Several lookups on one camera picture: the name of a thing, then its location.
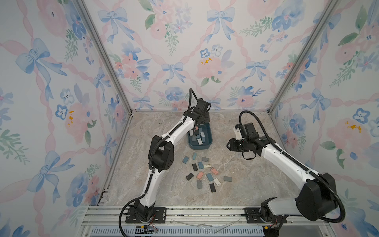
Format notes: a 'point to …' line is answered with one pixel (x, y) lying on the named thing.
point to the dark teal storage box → (201, 137)
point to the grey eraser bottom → (199, 184)
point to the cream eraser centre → (208, 166)
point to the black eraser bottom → (212, 187)
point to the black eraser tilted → (189, 176)
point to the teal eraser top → (194, 156)
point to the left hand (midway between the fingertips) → (206, 115)
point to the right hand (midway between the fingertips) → (230, 144)
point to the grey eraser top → (205, 159)
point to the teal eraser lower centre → (209, 177)
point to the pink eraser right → (214, 171)
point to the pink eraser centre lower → (200, 175)
